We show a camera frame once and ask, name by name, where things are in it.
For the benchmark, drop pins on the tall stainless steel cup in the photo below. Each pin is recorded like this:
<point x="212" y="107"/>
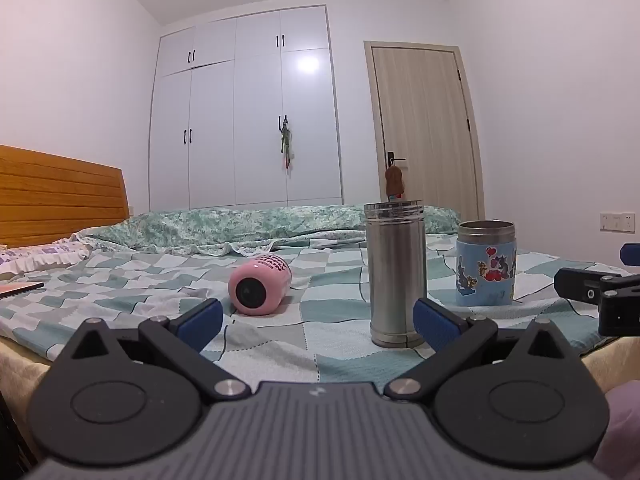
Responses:
<point x="395" y="270"/>

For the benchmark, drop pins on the purple cloth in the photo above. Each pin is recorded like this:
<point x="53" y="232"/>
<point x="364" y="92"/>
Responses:
<point x="622" y="430"/>

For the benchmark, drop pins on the pink cup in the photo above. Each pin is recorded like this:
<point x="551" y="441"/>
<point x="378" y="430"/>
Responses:
<point x="260" y="285"/>

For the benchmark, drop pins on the wooden headboard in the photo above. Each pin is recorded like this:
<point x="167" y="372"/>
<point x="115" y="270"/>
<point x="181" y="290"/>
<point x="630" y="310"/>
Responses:
<point x="55" y="195"/>

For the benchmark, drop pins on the light wooden door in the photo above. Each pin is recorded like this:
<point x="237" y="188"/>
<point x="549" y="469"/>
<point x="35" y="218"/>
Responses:
<point x="420" y="110"/>

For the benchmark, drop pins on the brown gourd charm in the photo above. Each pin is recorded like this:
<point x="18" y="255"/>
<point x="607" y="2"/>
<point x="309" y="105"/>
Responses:
<point x="394" y="181"/>

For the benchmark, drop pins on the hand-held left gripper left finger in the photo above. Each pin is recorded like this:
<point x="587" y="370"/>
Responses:
<point x="202" y="322"/>

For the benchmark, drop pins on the white wall socket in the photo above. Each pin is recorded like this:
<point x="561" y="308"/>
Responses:
<point x="617" y="222"/>

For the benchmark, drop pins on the green hanging ornament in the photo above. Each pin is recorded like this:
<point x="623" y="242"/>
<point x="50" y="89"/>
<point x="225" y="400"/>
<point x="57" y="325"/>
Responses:
<point x="286" y="141"/>

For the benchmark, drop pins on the green floral quilt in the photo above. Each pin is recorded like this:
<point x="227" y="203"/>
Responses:
<point x="250" y="225"/>

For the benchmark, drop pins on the beige mattress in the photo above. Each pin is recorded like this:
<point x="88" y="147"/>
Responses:
<point x="615" y="360"/>

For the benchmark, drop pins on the purple floral pillow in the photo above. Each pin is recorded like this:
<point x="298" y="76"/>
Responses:
<point x="30" y="258"/>

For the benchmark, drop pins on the red book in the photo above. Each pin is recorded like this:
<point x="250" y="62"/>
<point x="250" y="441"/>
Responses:
<point x="17" y="288"/>

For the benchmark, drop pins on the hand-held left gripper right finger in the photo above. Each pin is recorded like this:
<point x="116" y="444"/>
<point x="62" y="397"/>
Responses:
<point x="434" y="325"/>

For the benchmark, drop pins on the white wardrobe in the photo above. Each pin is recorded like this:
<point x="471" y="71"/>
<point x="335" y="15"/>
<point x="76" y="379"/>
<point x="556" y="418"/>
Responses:
<point x="225" y="135"/>

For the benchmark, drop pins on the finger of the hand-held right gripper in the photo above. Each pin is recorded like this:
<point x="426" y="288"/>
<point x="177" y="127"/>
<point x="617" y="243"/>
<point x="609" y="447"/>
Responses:
<point x="612" y="295"/>
<point x="631" y="253"/>

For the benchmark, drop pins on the blue cartoon steel cup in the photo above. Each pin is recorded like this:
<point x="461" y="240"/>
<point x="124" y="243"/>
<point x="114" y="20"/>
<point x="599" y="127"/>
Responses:
<point x="485" y="272"/>

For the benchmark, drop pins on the checkered bed sheet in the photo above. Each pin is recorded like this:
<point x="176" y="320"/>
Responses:
<point x="150" y="280"/>

